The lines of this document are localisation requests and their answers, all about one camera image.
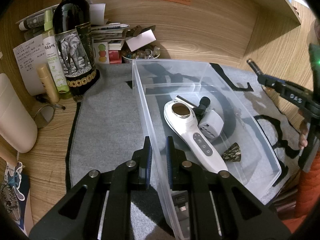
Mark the white travel plug adapter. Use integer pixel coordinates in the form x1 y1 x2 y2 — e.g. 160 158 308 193
198 110 224 139

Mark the clear plastic storage bin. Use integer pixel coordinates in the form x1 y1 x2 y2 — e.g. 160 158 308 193
132 60 281 239

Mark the person's right hand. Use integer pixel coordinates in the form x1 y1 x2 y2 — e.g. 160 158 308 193
298 109 309 150

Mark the black pen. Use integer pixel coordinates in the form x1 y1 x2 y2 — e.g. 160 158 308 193
35 95 66 110

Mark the white handheld massager device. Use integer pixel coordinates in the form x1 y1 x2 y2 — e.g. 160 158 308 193
163 100 228 173

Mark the silver metal cylinder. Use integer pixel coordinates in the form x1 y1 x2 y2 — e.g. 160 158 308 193
175 95 197 108

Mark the stack of books and papers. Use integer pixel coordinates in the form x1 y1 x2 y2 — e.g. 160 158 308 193
92 23 130 64

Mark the cream white plastic jug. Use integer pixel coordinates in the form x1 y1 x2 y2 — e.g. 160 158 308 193
1 73 37 153

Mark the grey felt mat black pattern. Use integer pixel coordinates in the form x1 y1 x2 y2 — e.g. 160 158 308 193
65 60 304 240

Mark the clear glass cup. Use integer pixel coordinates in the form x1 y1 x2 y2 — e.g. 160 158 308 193
33 105 55 129

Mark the small tan tube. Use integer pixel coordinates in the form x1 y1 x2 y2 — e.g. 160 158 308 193
36 63 60 103

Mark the dark elephant label wine bottle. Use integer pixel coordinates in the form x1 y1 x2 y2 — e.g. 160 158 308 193
53 0 99 99

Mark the patterned cone shell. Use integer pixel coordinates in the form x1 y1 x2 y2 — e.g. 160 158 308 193
221 142 241 162

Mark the fruit picture white box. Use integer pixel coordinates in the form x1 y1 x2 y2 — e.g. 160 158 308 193
93 42 110 64

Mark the white handwritten note paper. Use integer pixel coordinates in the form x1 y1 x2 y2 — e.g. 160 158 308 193
13 35 47 96

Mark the white bowl of trinkets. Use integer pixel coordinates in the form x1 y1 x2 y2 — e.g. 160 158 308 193
121 47 161 63

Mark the green white spray bottle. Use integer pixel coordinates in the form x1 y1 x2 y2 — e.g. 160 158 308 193
42 9 72 99

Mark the cartoon sticker card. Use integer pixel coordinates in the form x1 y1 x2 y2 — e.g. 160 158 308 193
1 161 34 236

